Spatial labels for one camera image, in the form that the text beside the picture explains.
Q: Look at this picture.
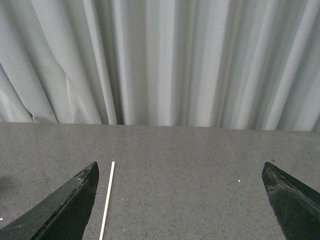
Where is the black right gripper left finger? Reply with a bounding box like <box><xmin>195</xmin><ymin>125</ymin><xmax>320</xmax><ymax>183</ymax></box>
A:
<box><xmin>0</xmin><ymin>161</ymin><xmax>99</xmax><ymax>240</ymax></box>

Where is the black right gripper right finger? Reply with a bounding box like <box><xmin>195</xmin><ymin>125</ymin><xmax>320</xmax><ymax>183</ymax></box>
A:
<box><xmin>261</xmin><ymin>162</ymin><xmax>320</xmax><ymax>240</ymax></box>

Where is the white chopstick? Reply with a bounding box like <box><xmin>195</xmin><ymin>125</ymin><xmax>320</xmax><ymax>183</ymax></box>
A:
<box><xmin>99</xmin><ymin>161</ymin><xmax>116</xmax><ymax>240</ymax></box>

